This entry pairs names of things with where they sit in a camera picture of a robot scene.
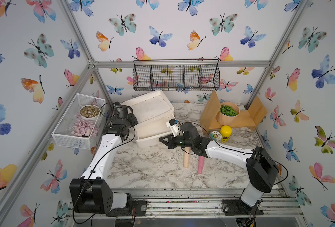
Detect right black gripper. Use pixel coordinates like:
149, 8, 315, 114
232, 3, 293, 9
159, 132, 194, 149

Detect wooden rolling pin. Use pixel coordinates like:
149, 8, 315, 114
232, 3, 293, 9
183, 147, 192, 168

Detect pink toy microphone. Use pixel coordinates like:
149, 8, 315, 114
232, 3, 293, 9
198, 156, 205, 174

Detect white top drawer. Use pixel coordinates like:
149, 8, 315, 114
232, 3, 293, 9
136, 121, 173, 148

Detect white plastic drawer cabinet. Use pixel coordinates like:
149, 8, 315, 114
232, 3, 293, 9
122, 90, 175, 139

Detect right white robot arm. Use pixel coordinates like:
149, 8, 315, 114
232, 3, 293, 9
159, 118, 279, 216

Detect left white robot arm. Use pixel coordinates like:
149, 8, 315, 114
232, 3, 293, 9
69, 102, 147, 217

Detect green label round tin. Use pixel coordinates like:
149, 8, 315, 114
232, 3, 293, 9
209, 131, 223, 142

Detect white bowl of seeds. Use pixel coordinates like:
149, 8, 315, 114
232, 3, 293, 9
79, 105, 101, 120

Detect yellow lidded jar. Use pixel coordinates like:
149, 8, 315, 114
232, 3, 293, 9
220, 125, 232, 142

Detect pink flower petals pile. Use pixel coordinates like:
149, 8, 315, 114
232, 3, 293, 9
71, 119, 99, 137

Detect peach pot green plant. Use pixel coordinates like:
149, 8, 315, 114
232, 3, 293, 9
217, 102, 240, 125

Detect wooden shelf stand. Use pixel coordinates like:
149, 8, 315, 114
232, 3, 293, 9
200, 91, 268, 131

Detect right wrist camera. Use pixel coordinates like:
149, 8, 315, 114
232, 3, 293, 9
166, 118, 180, 137

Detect white mesh wall basket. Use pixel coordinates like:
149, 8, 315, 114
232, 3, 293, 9
52, 94, 105, 149

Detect black wire wall basket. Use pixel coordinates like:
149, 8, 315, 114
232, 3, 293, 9
132, 59, 220, 94

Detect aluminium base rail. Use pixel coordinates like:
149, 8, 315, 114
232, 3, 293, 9
62, 188, 307, 227

